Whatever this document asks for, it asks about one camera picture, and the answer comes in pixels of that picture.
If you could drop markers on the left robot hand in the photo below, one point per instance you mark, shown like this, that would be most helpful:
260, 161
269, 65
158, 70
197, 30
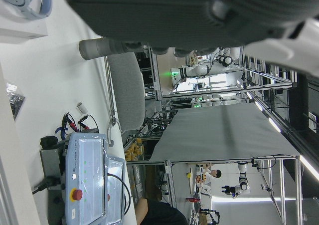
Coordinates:
162, 15

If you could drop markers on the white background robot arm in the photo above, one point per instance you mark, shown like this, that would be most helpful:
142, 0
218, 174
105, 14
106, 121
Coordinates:
199, 69

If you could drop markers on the grey metal box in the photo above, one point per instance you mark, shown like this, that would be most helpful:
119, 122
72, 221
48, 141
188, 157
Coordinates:
49, 163

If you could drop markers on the small red box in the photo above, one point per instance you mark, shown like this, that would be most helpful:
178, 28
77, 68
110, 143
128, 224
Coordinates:
192, 199

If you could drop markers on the chrome rod with grey grip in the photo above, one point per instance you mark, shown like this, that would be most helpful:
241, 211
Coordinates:
89, 48

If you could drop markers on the grey fabric chair back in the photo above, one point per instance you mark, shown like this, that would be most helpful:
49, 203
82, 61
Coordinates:
127, 90

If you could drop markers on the small white cylinder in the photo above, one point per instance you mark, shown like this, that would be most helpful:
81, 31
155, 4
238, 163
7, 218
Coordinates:
81, 107

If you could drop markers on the red black clip lead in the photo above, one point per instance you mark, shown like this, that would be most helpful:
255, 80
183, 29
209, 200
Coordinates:
65, 122
84, 122

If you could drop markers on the grey fabric canopy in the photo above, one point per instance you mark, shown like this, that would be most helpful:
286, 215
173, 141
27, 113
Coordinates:
219, 135

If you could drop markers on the yellow blocks pile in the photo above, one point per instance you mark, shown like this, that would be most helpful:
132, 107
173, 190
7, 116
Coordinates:
133, 150

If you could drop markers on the ceiling light strip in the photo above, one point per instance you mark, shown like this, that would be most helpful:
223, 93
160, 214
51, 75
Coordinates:
274, 125

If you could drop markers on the person in white shirt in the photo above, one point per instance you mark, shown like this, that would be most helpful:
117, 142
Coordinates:
217, 173

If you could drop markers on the grey teach pendant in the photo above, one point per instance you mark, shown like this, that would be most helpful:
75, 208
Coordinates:
84, 165

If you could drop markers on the black adapter block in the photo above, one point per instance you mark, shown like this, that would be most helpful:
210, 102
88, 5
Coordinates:
47, 141

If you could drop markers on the bag of black screws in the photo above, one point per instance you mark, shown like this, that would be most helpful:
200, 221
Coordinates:
15, 102

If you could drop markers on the white vent grille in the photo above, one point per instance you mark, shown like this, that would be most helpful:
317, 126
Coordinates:
311, 121

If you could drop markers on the white robot with black gripper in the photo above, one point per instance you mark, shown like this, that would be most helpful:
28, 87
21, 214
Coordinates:
243, 185

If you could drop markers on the person in black shirt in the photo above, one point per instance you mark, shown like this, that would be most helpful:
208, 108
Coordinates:
162, 213

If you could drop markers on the large aluminium scaffold frame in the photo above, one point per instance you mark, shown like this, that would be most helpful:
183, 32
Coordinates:
297, 185

